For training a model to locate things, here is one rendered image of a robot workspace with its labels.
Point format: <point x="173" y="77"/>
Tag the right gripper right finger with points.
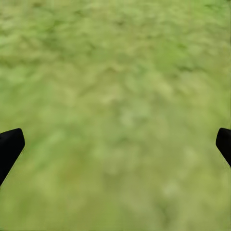
<point x="223" y="143"/>

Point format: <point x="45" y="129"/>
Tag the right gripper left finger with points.
<point x="11" y="144"/>

